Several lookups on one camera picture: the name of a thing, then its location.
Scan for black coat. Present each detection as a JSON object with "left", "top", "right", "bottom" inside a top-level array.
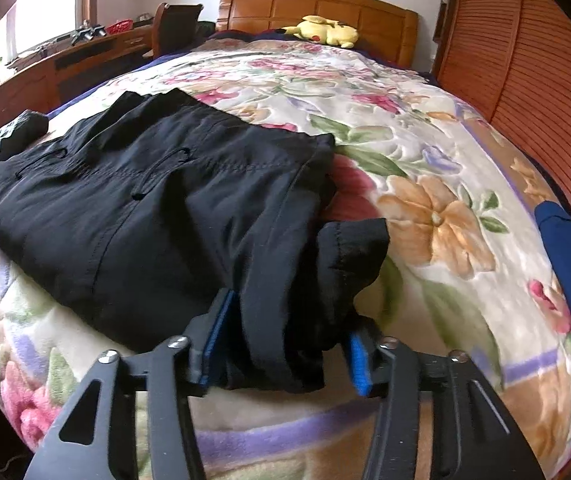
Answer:
[{"left": 0, "top": 88, "right": 392, "bottom": 394}]

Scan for wooden bed headboard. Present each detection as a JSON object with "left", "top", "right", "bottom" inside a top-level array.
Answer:
[{"left": 215, "top": 0, "right": 419, "bottom": 69}]

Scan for yellow plush toy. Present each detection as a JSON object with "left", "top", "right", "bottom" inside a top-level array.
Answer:
[{"left": 280, "top": 14, "right": 359, "bottom": 50}]

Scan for wooden desk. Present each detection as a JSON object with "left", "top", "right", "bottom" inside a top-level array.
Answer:
[{"left": 0, "top": 24, "right": 160, "bottom": 136}]

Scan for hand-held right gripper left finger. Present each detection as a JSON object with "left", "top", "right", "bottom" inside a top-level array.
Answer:
[{"left": 24, "top": 287, "right": 239, "bottom": 480}]

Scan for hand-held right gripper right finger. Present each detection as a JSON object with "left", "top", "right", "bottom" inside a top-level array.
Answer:
[{"left": 344, "top": 321, "right": 547, "bottom": 480}]

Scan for black binoculars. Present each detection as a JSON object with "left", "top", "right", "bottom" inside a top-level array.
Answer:
[{"left": 70, "top": 22, "right": 107, "bottom": 44}]

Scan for floral blanket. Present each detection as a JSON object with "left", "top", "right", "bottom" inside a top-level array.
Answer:
[{"left": 0, "top": 40, "right": 571, "bottom": 480}]

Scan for wooden chair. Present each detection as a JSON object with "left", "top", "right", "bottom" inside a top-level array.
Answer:
[{"left": 152, "top": 3, "right": 204, "bottom": 59}]

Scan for wooden louvered wardrobe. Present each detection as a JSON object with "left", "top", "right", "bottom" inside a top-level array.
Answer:
[{"left": 432, "top": 0, "right": 571, "bottom": 252}]

